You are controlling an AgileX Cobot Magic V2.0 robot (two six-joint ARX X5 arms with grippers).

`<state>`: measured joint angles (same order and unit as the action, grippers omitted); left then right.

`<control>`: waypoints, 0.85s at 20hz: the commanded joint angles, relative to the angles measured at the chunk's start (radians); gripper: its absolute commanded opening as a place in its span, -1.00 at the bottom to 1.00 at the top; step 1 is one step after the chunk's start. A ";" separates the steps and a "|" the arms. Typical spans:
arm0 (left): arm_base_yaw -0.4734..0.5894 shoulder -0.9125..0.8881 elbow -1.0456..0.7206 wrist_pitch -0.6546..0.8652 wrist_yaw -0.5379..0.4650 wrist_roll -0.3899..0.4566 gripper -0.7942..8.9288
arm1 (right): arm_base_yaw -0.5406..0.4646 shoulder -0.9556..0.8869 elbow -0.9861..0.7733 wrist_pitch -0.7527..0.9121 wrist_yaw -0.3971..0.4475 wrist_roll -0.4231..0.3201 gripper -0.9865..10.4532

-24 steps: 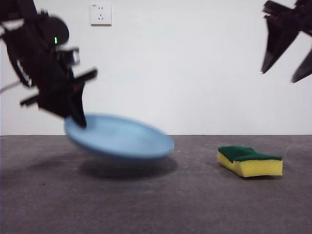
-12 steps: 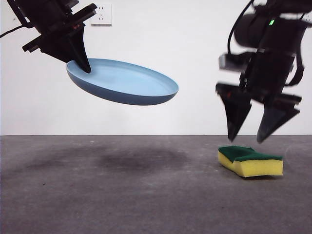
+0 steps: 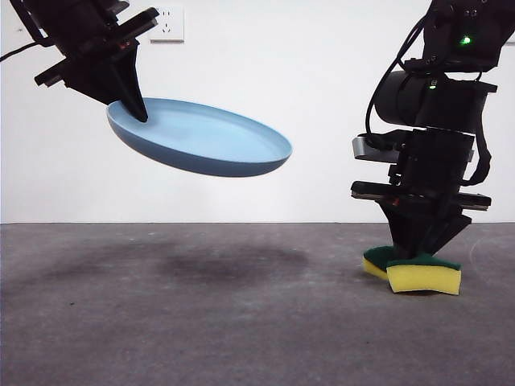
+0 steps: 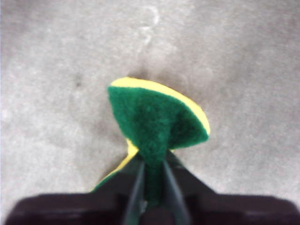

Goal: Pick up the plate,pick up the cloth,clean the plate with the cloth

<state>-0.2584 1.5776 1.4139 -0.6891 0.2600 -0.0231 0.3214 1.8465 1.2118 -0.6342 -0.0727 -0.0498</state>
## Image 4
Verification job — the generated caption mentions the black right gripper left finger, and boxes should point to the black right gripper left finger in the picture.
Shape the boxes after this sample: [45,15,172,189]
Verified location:
[4,153,146,225]

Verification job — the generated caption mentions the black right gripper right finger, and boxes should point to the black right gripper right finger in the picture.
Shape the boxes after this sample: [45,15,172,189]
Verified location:
[163,149,300,225]

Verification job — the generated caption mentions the yellow sponge with green pad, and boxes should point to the yellow sponge with green pad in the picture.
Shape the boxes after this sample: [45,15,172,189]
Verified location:
[90,76,211,207]

